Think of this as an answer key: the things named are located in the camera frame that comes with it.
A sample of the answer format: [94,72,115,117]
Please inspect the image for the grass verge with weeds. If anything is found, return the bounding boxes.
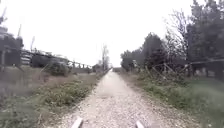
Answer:
[0,64,111,128]
[116,68,224,128]

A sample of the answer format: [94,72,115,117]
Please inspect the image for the robot's own part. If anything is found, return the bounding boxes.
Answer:
[70,116,84,128]
[134,120,145,128]

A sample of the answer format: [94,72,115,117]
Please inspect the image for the wooden rail fence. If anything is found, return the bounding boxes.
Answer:
[133,58,224,79]
[0,48,94,73]

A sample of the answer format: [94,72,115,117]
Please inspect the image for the building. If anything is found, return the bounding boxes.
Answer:
[0,26,34,68]

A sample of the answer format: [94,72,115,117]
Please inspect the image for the row of dark trees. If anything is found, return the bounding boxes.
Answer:
[119,0,224,73]

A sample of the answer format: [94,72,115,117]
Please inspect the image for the green bush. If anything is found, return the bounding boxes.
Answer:
[44,59,71,77]

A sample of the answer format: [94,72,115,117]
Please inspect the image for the bare trees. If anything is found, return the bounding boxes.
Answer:
[99,43,111,71]

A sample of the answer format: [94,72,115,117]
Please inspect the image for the grey gravel path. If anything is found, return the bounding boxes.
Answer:
[49,69,201,128]

